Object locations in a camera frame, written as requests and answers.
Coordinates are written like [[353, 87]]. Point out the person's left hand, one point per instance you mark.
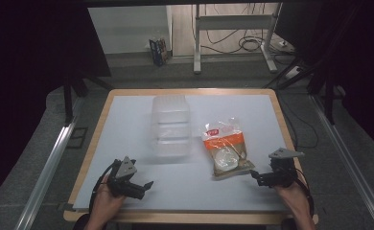
[[106, 204]]

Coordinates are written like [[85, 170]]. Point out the white cabinet panel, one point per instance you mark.
[[127, 28]]

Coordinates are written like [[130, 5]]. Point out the orange and clear snack bag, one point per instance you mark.
[[225, 147]]

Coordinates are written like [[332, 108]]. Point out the white power strip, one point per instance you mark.
[[286, 44]]

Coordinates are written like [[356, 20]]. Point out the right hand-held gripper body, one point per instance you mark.
[[282, 166]]

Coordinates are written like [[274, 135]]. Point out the blue carton box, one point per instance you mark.
[[158, 51]]

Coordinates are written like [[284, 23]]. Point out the white metal desk frame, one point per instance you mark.
[[234, 22]]

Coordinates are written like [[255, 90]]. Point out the black tripod stand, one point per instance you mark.
[[319, 80], [70, 96]]

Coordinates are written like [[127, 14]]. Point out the dark floor socket plate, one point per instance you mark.
[[77, 137]]

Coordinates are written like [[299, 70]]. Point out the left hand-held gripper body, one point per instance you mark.
[[124, 169]]

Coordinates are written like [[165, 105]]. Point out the person's right hand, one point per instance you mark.
[[292, 198]]

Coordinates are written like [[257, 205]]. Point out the white table mat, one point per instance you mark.
[[118, 134]]

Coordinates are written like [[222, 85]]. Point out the aluminium floor rail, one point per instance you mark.
[[351, 166], [44, 179]]

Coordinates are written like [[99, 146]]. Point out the clear plastic container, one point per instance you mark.
[[171, 124]]

